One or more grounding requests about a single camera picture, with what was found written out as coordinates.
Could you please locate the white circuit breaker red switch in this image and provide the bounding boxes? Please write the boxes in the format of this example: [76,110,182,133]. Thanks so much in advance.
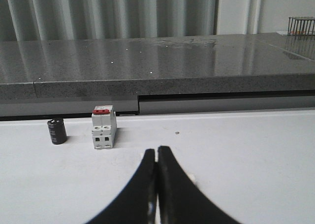
[92,105,117,150]

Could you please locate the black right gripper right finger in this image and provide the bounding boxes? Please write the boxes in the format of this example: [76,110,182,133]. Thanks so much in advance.
[158,146,238,224]

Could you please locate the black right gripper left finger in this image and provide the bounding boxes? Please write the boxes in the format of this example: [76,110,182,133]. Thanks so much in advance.
[88,149,157,224]

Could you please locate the grey stone countertop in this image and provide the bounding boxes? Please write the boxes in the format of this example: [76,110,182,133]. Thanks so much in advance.
[0,33,315,101]

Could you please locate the wire rack basket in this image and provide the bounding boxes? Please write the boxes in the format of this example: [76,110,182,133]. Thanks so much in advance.
[287,17,315,36]

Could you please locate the black cylindrical capacitor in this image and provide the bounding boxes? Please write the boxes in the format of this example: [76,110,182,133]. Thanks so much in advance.
[47,118,67,145]

